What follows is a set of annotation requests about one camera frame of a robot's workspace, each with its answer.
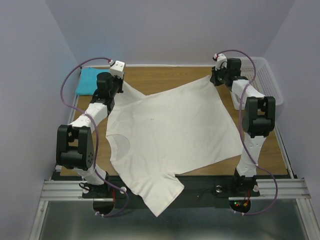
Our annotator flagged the white plastic basket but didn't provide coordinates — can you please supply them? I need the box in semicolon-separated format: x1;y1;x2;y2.
239;57;284;106

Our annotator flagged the white t shirt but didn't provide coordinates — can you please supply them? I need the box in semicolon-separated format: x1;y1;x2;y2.
106;76;243;216

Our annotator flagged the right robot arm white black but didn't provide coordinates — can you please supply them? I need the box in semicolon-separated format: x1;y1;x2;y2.
210;53;276;195

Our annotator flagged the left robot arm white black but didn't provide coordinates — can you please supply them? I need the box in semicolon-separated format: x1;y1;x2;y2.
56;70;124;197

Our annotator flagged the folded blue t shirt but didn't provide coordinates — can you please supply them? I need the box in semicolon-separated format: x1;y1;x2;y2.
75;67;109;96

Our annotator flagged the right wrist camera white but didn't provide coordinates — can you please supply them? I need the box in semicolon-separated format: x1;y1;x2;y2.
213;53;228;70

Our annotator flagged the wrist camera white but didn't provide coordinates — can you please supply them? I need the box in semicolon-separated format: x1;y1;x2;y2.
109;60;126;79
213;53;228;70

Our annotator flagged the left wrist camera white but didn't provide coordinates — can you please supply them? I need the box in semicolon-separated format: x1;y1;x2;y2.
109;60;126;79

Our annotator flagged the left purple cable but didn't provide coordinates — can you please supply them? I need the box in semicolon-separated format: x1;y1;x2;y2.
61;57;130;219

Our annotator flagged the purple cable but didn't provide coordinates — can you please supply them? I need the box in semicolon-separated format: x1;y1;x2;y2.
61;57;130;219
212;49;278;216

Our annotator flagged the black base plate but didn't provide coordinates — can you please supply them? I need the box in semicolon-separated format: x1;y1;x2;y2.
79;175;260;213

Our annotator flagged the aluminium frame rail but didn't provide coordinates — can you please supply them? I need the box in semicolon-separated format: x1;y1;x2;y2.
39;67;312;201

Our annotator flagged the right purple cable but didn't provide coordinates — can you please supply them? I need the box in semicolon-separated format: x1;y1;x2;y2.
212;49;278;216

